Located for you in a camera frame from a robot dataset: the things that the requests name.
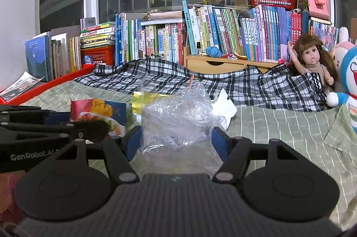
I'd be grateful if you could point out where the blue yarn ball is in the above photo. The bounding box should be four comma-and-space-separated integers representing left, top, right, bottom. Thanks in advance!
205, 46, 223, 57

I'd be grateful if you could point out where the yellow foil bag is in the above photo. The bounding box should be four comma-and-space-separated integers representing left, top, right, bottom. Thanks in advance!
132, 91, 170, 110

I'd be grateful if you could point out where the long beige box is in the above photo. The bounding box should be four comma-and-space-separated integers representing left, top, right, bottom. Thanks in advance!
140, 10, 185, 22

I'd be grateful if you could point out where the row of blue green books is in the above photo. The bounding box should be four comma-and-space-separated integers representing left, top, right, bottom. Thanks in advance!
115, 12, 187, 66

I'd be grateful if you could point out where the wooden drawer organizer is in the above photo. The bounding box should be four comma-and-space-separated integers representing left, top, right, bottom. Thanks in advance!
183, 46, 282, 74

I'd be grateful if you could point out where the blue cat plush toy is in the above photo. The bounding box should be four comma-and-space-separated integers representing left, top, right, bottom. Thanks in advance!
326, 46, 357, 134

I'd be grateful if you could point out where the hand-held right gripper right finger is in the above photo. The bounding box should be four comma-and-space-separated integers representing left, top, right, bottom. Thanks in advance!
211, 127, 309, 185

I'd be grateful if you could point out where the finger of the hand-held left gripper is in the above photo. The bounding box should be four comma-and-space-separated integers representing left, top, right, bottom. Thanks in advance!
0, 105, 71, 126
0, 120, 110, 143

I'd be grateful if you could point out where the red plastic crate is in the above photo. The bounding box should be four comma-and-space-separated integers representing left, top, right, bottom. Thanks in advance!
81, 45, 116, 67

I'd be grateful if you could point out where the colourful snack packet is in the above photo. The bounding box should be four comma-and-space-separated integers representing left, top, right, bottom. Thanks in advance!
69, 99, 128, 137

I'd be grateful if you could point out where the long row of colourful books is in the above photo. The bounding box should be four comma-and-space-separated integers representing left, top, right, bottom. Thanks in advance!
182, 0, 309, 63

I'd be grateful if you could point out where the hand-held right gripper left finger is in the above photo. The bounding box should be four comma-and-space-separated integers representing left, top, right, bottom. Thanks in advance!
47, 125, 141, 185

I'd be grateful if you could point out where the red bed rail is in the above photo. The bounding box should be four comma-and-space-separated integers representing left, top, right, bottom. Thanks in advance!
0, 64, 95, 106

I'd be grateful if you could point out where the pink rabbit plush toy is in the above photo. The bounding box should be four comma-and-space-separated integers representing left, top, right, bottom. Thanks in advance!
330, 26, 357, 70

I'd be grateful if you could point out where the printed magazine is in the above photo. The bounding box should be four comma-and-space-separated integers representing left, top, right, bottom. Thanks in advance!
0, 71, 45, 102

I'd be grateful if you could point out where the flat stack of picture books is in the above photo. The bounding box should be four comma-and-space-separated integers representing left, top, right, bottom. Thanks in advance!
80, 22, 116, 49

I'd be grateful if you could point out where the brown haired doll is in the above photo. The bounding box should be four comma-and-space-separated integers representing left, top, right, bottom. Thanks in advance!
287, 33, 335, 94

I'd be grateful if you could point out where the black white plaid blanket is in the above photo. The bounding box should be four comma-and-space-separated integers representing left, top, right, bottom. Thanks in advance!
73, 58, 339, 112

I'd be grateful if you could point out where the short row of purple books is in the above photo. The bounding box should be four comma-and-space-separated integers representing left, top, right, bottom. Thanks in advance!
308, 17, 339, 45

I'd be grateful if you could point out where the pink cloth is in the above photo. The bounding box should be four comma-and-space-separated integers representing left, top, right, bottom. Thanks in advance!
0, 171, 28, 225

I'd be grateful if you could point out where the small grey box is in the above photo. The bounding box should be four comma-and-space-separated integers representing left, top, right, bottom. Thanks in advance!
80, 17, 97, 30

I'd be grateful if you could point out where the green checked bedsheet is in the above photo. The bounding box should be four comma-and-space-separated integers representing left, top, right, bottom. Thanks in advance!
17, 80, 357, 232

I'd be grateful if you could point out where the row of pale thin books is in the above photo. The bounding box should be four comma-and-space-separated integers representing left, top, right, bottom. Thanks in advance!
25, 32, 83, 81

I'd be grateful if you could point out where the white torn paper carton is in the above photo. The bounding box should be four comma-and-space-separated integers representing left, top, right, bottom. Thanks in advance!
211, 89, 238, 127

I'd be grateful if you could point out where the clear plastic bag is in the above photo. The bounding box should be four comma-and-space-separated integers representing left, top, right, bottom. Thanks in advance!
139, 78, 225, 175

